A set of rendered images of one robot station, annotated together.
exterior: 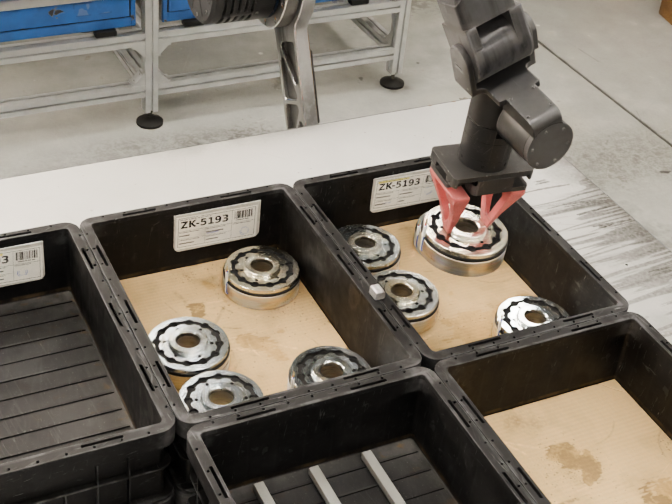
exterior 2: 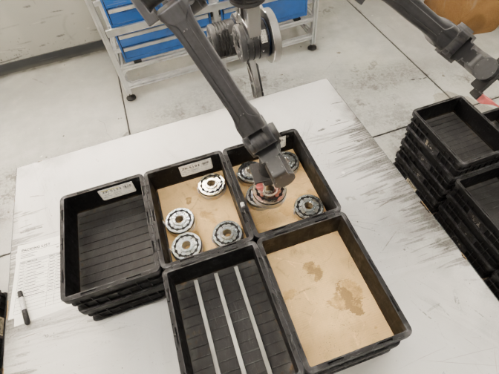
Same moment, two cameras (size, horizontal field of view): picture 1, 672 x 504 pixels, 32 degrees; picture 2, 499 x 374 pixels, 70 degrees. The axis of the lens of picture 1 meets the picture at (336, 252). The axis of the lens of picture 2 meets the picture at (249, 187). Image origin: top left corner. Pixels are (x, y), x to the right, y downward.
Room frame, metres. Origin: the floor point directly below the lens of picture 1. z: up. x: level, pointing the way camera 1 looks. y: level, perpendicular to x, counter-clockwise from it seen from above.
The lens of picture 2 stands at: (0.55, -0.28, 1.92)
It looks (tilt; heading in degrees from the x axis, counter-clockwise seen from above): 54 degrees down; 17
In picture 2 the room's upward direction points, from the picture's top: 7 degrees counter-clockwise
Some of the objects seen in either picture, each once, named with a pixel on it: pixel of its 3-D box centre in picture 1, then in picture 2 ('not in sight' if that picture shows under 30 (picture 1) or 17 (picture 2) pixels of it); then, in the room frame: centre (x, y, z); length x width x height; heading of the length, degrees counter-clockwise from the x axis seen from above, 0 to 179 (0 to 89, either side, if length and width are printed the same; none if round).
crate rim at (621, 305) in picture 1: (451, 248); (278, 179); (1.28, -0.15, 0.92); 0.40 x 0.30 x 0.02; 30
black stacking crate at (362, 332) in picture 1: (239, 326); (197, 212); (1.13, 0.11, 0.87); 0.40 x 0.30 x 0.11; 30
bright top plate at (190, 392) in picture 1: (221, 400); (186, 245); (1.01, 0.11, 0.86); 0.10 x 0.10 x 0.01
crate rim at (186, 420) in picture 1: (241, 294); (194, 205); (1.13, 0.11, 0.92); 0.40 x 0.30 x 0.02; 30
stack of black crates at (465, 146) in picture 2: not in sight; (445, 156); (1.96, -0.96, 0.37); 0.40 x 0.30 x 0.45; 30
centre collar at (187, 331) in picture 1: (188, 341); (179, 219); (1.10, 0.17, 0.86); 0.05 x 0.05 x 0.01
